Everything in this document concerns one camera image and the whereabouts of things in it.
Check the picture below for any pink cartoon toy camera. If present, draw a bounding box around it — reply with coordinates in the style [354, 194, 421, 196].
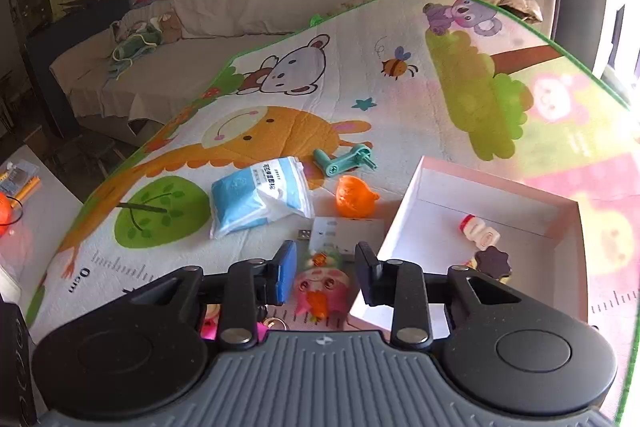
[293, 251, 350, 321]

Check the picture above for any small white red-cap bottle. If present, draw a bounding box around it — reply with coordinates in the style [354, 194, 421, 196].
[459, 215, 500, 251]

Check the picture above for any orange plastic fish toy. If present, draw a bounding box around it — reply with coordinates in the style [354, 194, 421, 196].
[335, 176, 380, 219]

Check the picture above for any yellow pudding toy brown lid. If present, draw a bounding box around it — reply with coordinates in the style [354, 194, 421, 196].
[468, 246, 512, 284]

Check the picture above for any pink plastic toy strainer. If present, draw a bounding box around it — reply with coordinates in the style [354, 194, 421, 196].
[201, 317, 217, 340]

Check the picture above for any blue white tissue pack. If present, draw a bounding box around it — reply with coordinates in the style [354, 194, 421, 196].
[209, 156, 314, 239]

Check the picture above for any teal plastic crank toy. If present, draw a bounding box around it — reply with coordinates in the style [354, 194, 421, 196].
[314, 144, 378, 178]

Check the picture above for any colourful cartoon play mat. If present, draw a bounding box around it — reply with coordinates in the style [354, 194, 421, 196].
[14, 0, 639, 426]

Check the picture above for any pink cardboard box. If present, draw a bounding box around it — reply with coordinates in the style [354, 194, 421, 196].
[345, 156, 588, 321]

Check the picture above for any beige covered sofa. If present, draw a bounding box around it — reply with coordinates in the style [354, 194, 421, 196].
[49, 0, 368, 146]

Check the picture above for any green clothes pile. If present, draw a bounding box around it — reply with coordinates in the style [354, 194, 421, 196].
[107, 17, 164, 80]

